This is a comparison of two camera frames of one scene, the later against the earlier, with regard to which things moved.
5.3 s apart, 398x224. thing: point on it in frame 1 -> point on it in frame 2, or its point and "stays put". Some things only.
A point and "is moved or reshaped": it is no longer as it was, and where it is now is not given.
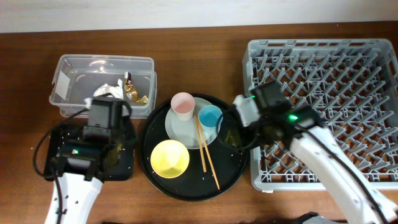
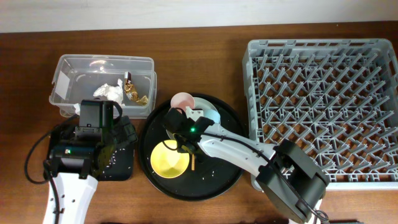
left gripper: x=130 y=127 -> x=124 y=134
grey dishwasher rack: x=351 y=84 stays put
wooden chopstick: x=201 y=145 is moved or reshaped
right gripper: x=237 y=129 -> x=180 y=141
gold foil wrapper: x=131 y=94 stays put
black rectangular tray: x=121 y=169 stays put
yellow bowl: x=170 y=158 stays put
